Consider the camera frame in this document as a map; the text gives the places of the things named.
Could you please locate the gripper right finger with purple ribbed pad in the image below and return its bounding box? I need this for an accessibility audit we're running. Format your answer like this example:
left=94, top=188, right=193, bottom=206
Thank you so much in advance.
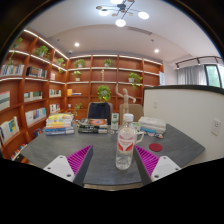
left=134, top=146, right=180, bottom=185

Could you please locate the sputnik ceiling lamp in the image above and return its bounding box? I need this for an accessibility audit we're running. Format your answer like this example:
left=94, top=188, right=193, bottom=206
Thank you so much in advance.
left=96, top=0, right=149, bottom=27

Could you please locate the beige chair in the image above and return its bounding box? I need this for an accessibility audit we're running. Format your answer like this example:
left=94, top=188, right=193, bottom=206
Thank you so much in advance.
left=119, top=104, right=144, bottom=123

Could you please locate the clear plastic water bottle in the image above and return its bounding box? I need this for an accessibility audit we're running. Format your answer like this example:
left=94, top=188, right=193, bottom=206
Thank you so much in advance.
left=115, top=113, right=137, bottom=170

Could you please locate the wooden artist mannequin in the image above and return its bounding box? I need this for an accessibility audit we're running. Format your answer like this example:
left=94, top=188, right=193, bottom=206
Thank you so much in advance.
left=115, top=84, right=136, bottom=114

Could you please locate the white window curtain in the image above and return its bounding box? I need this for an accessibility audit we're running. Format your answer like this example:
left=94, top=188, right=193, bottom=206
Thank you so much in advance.
left=177, top=65, right=207, bottom=85

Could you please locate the small colourful object on table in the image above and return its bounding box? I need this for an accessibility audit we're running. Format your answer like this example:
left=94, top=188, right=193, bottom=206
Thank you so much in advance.
left=155, top=134, right=163, bottom=139

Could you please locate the potted green plant centre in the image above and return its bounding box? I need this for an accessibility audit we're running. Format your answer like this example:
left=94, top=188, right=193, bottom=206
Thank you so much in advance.
left=97, top=85, right=111, bottom=102

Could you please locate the red round coaster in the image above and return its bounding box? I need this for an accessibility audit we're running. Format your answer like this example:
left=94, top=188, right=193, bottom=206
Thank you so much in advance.
left=149, top=143, right=163, bottom=152

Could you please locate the wooden bookshelf wall unit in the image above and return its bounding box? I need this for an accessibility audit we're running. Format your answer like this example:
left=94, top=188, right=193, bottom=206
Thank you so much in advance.
left=0, top=30, right=163, bottom=159

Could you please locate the dark book stack centre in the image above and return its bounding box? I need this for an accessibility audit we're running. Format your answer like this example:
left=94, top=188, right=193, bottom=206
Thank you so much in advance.
left=77, top=118, right=108, bottom=134

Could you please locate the white wall socket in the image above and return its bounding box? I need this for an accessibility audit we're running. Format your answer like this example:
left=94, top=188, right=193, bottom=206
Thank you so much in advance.
left=211, top=119, right=221, bottom=135

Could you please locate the dark office chair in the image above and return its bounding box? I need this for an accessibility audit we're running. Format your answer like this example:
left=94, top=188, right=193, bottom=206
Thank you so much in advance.
left=87, top=102, right=113, bottom=124

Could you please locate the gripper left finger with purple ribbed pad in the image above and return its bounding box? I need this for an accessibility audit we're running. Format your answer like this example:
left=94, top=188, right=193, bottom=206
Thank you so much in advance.
left=44, top=145, right=93, bottom=186

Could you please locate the colourful book stack left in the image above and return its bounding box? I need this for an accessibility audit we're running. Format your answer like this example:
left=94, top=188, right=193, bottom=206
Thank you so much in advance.
left=45, top=113, right=74, bottom=136

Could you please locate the green white carton box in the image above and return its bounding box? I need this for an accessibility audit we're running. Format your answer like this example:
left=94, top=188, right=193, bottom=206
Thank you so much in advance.
left=111, top=113, right=119, bottom=130

